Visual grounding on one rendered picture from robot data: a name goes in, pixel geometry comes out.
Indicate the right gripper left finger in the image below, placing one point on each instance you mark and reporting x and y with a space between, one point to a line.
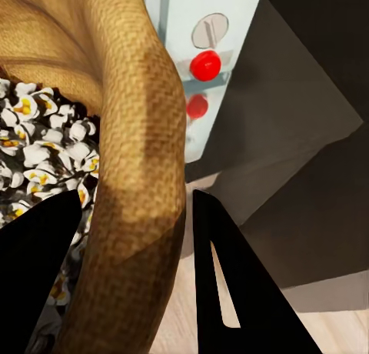
32 250

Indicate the microwave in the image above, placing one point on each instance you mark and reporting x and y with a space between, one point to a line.
203 37

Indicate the fridge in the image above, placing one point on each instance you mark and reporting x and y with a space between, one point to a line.
312 235

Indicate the popcorn bag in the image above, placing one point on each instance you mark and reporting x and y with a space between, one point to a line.
106 58

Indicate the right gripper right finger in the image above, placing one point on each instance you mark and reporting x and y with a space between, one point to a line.
268 323

